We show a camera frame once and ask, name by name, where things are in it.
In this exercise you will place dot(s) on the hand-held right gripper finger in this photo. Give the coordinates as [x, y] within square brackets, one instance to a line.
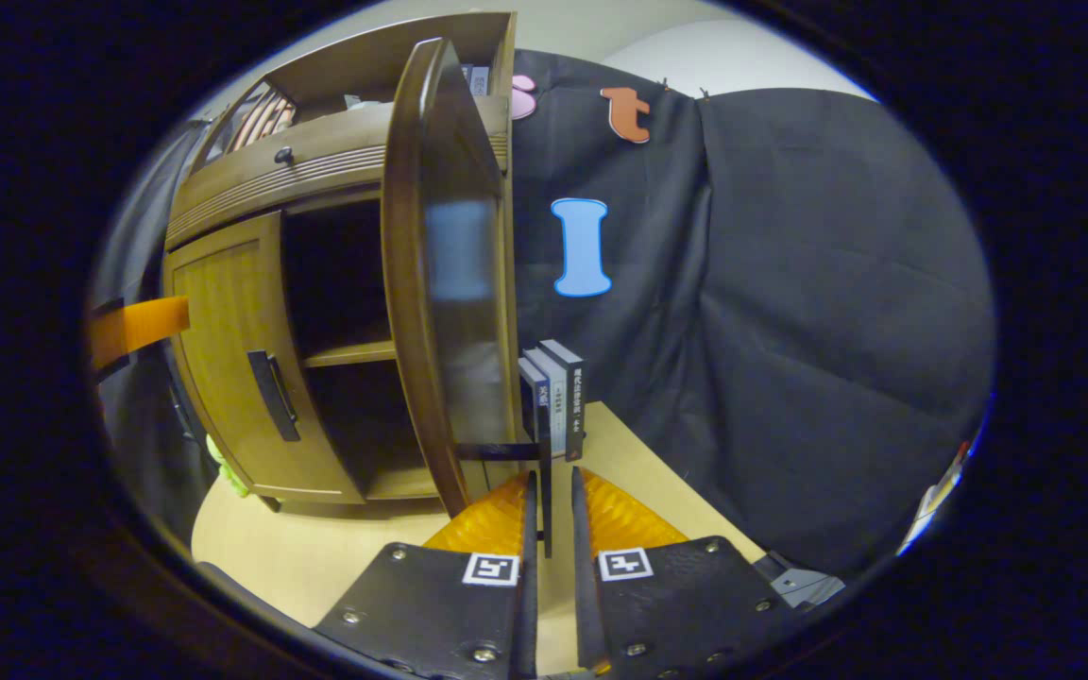
[143, 331]

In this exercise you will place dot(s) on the light blue book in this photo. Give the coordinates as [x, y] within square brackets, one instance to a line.
[480, 80]

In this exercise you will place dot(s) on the wooden cabinet door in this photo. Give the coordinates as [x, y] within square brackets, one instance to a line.
[223, 331]
[440, 331]

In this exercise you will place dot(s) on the black backdrop cloth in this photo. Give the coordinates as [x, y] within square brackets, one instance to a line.
[790, 283]

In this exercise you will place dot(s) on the wooden drawer with black knob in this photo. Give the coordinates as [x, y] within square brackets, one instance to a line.
[317, 137]

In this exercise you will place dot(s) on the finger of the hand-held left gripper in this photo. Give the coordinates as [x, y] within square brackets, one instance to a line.
[530, 567]
[584, 567]

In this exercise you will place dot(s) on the black hardcover book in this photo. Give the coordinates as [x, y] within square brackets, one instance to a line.
[575, 406]

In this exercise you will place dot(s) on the grey metal base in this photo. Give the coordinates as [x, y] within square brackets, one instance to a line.
[808, 586]

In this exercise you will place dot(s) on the navy book with pale label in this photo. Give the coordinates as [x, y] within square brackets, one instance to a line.
[532, 416]

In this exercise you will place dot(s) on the yellow-green plush item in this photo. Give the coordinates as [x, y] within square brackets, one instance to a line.
[226, 467]

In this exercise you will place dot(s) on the wooden double-door shoe cabinet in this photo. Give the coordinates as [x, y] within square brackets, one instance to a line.
[393, 47]

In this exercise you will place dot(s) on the grey striped spine book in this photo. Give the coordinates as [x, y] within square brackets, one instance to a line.
[555, 406]

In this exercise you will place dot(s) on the white and red object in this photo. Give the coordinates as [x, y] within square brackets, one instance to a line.
[931, 501]

